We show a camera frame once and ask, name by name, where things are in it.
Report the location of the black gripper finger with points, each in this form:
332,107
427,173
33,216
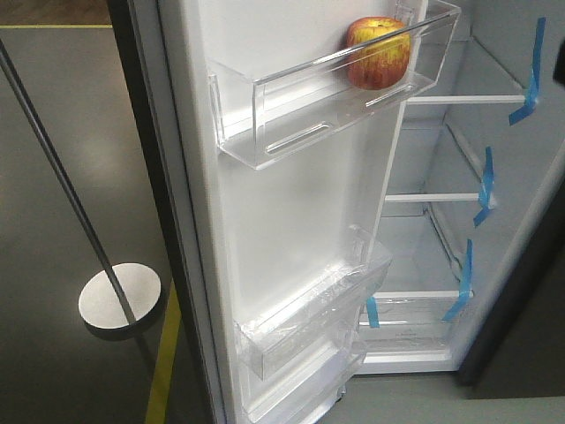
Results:
559,67

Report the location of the red yellow apple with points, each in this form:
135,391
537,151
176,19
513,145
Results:
382,64

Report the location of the fridge door with white liner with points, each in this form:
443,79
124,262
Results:
240,239

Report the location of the grey fridge with white interior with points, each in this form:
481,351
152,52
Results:
433,187

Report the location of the blue tape strip top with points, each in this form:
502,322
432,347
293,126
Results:
531,97

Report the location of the blue tape strip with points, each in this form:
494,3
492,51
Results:
485,194
464,293
531,97

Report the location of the blue tape strip middle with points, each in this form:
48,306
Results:
485,194

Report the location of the blue tape strip lower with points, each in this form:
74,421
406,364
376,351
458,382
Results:
464,293

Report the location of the clear crisper drawer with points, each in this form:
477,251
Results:
410,324

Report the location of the clear upper door bin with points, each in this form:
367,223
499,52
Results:
261,120

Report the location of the clear door bin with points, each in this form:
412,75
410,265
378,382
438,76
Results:
270,340
303,389
261,120

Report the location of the blue tape strip drawer left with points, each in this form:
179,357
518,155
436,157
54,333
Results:
371,307

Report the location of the clear middle door bin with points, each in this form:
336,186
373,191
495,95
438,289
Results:
270,340

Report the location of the clear lower door bin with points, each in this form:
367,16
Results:
303,389

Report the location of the silver stanchion pole with base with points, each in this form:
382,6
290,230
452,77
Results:
119,297

